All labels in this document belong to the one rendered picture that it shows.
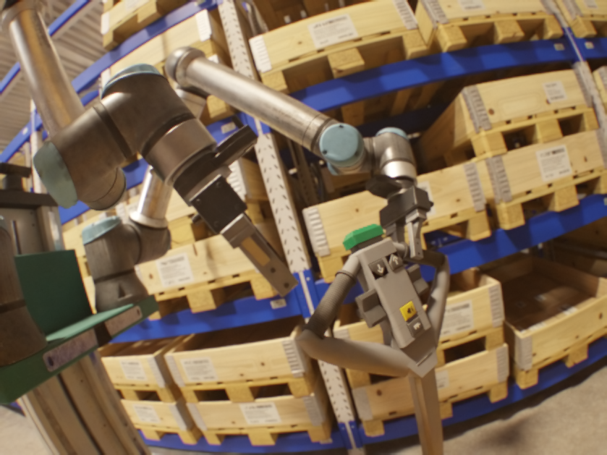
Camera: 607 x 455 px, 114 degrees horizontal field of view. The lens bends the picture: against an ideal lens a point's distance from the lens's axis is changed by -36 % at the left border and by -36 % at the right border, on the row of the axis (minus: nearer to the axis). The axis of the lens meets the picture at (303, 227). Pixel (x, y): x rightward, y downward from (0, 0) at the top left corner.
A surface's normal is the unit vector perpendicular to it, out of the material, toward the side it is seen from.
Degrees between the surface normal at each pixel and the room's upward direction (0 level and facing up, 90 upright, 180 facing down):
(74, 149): 101
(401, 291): 74
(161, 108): 89
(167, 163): 106
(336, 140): 94
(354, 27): 90
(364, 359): 80
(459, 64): 90
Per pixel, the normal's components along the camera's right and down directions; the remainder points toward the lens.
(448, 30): -0.18, 0.07
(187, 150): 0.36, -0.07
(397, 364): 0.40, -0.29
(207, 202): 0.19, 0.08
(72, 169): 0.68, 0.38
